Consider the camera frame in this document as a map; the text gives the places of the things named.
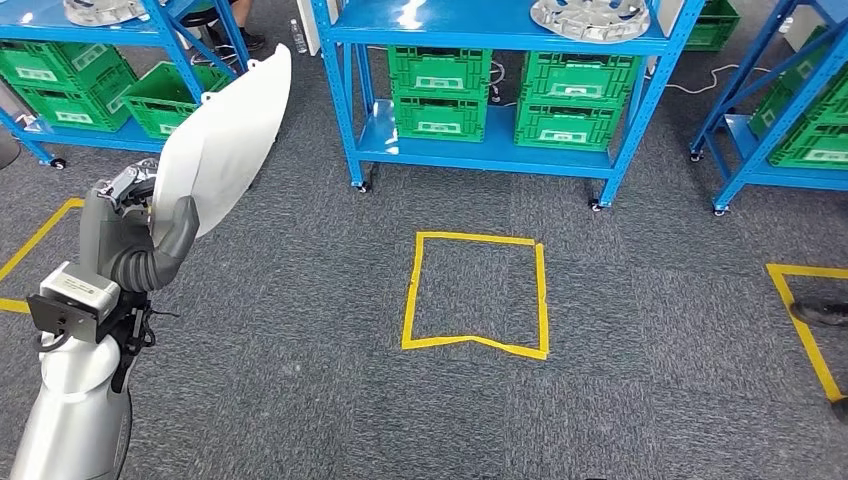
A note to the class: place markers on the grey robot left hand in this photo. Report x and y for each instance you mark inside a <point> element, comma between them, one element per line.
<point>109,232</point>

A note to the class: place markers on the white curved plastic part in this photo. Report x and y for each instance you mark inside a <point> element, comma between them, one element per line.
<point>218,146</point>

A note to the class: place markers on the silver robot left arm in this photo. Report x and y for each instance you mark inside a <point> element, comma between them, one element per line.
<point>73,411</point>

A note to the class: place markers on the blue metal shelf rack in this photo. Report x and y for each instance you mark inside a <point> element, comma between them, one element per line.
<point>33,30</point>
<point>745,146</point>
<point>477,26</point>

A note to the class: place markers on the silver wheel hubcap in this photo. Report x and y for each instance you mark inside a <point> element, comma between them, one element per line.
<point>590,23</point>
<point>106,12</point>

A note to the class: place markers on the person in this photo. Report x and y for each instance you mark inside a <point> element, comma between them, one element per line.
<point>242,13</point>

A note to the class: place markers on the clear water bottle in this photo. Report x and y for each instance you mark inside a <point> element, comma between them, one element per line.
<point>299,36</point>

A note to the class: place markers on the yellow floor tape square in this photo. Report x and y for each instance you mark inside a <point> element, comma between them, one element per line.
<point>412,291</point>
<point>798,324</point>

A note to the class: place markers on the person's dark shoe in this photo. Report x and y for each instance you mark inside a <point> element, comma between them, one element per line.
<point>821,312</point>
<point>842,411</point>

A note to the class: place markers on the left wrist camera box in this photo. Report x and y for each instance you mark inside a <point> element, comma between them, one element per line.
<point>76,288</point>

